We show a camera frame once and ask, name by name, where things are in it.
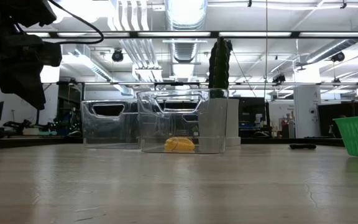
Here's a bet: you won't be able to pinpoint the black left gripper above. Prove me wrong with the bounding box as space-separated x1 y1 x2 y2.
0 30 47 110

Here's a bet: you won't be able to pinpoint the orange spring keychain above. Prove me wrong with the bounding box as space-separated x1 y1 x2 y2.
164 138 180 153

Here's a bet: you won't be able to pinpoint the clear plastic bin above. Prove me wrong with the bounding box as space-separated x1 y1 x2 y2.
81 98 142 149
136 88 229 154

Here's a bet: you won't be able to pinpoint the black ceiling spot lamp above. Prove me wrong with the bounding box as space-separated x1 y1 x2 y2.
330 51 346 63
111 48 125 63

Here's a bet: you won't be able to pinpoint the white ceiling pipes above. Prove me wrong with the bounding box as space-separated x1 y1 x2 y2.
116 0 164 82

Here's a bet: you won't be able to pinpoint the yellow object in bin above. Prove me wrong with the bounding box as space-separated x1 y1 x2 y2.
173 136 195 153

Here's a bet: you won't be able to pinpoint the green cactus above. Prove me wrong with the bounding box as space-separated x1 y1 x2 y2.
208 36 233 100

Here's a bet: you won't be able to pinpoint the white hexagonal plant pot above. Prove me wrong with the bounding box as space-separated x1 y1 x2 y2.
197 98 241 147

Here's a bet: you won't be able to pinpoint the dark display screen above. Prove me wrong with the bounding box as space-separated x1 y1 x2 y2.
240 96 267 138

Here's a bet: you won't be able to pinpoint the white pillar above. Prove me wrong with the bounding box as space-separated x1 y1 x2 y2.
293 85 322 139

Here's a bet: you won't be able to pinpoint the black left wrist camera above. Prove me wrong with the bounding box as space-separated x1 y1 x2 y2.
40 41 63 68

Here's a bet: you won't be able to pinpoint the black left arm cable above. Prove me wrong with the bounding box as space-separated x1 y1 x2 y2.
47 0 104 45

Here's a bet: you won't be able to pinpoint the silver ventilation duct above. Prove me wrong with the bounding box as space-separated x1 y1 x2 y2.
165 0 208 63

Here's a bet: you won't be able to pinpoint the black aluminium frame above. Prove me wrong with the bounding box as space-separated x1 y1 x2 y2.
0 30 358 151

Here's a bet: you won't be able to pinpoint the black background rail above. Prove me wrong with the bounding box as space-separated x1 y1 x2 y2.
56 81 358 87

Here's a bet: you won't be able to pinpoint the thin hanging cable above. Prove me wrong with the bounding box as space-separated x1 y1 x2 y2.
264 0 269 100

